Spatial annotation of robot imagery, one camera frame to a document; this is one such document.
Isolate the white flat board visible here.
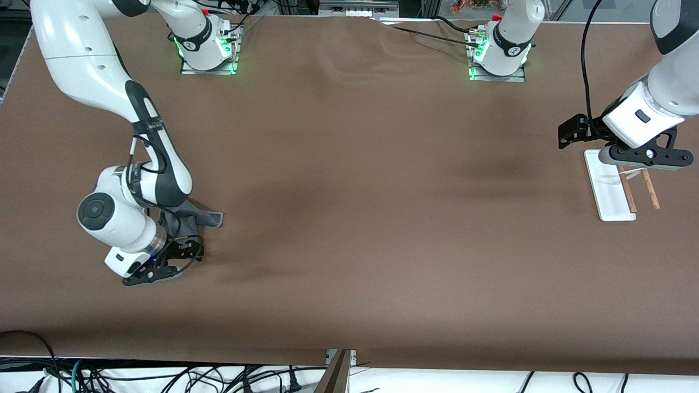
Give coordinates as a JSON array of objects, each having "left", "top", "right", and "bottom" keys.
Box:
[{"left": 371, "top": 16, "right": 443, "bottom": 26}]

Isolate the grey and pink microfibre towel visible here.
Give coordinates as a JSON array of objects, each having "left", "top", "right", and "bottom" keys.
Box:
[{"left": 158, "top": 199, "right": 224, "bottom": 241}]

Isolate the colourful snack pack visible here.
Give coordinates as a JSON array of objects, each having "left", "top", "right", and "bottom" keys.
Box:
[{"left": 451, "top": 0, "right": 495, "bottom": 15}]

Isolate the grey metal frame rail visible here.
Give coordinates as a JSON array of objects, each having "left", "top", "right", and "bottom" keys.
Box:
[{"left": 0, "top": 30, "right": 33, "bottom": 104}]

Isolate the white and wooden towel rack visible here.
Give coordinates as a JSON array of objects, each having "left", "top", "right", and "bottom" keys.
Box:
[{"left": 583, "top": 148, "right": 661, "bottom": 222}]

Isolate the aluminium camera pole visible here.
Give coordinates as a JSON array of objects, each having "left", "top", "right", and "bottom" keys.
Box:
[{"left": 314, "top": 349, "right": 357, "bottom": 393}]

